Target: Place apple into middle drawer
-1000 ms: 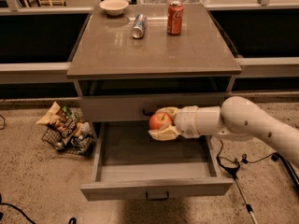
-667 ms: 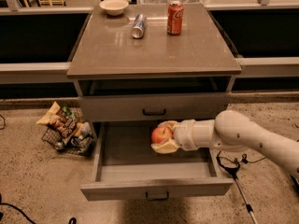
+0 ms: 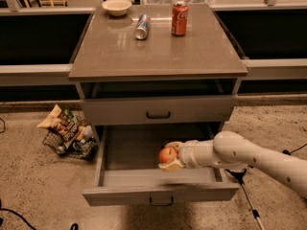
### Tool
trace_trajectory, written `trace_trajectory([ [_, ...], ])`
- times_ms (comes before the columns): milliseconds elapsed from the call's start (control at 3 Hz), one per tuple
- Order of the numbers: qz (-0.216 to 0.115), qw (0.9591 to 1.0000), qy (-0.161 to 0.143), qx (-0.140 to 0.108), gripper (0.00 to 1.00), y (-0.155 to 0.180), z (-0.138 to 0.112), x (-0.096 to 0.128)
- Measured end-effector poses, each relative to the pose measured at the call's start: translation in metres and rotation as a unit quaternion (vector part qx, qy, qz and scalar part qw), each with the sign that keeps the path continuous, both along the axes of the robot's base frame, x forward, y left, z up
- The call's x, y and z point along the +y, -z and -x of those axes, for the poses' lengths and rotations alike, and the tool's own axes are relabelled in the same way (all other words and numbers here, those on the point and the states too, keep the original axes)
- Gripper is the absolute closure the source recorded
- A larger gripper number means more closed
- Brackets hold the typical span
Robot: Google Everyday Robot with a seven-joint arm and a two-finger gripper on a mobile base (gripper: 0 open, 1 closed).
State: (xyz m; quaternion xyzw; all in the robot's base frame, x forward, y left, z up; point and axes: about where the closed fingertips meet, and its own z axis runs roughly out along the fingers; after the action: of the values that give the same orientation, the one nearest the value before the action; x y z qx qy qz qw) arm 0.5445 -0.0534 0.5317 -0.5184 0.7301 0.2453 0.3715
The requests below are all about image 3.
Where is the white bowl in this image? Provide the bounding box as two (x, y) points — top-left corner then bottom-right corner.
(102, 0), (131, 16)

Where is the closed upper grey drawer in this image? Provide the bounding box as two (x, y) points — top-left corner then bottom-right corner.
(81, 96), (235, 125)

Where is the red apple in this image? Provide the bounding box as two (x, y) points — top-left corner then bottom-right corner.
(159, 147), (177, 163)

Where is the open lower grey drawer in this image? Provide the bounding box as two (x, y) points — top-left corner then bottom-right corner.
(83, 123), (239, 206)

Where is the wire basket of snacks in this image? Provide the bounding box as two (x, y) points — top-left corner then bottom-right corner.
(42, 109), (98, 161)

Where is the grey drawer cabinet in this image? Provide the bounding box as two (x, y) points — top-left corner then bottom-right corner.
(68, 2), (249, 207)

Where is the black cable bottom left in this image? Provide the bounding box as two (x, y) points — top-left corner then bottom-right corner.
(0, 198), (80, 230)

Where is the chip bag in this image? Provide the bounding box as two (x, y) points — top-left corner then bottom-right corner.
(37, 104), (79, 142)

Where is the black cable on floor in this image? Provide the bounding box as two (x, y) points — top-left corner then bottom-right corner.
(281, 143), (307, 156)

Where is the blue silver soda can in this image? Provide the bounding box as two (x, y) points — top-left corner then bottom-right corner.
(134, 14), (151, 40)

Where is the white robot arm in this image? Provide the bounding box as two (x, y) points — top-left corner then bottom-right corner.
(159, 131), (307, 198)

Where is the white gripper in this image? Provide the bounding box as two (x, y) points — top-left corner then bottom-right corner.
(158, 140), (200, 173)

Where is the grey tripod leg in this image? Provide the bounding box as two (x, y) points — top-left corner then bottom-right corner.
(227, 169), (265, 230)

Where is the red cola can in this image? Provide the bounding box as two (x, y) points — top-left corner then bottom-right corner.
(172, 1), (189, 36)

